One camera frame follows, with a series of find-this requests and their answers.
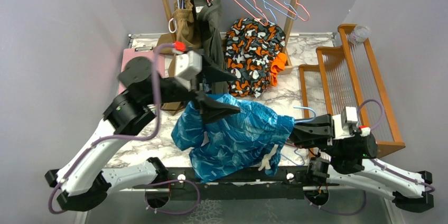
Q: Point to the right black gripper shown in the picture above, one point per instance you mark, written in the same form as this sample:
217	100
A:
313	133

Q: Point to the dark green shorts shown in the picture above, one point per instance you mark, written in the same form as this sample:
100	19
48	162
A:
208	18

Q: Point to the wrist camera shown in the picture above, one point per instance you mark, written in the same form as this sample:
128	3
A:
188	64
346	124

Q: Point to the orange camo shorts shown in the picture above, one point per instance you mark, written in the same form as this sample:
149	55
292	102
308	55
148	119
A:
254	54

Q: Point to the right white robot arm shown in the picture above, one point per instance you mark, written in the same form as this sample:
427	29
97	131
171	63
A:
349	157

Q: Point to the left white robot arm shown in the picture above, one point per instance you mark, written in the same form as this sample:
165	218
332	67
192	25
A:
135	115

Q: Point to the light blue wire hanger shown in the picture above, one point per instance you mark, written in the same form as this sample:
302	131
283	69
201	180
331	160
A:
291	155

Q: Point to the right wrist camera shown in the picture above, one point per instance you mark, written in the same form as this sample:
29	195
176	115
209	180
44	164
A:
346	124

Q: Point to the wooden hanger stand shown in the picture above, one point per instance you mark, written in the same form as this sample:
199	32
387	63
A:
291	16

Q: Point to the wooden drying rack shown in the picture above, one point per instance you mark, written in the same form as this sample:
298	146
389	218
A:
347	75

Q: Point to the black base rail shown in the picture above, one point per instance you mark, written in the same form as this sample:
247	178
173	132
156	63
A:
247	184

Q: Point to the tan brown shorts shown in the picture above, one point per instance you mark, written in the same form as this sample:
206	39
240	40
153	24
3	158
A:
183	18

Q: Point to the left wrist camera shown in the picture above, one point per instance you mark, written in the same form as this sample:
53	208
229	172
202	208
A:
188	64

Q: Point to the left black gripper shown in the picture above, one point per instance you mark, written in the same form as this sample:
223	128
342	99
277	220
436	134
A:
209	110

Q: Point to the blue patterned shorts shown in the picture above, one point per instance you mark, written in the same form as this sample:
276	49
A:
254	136

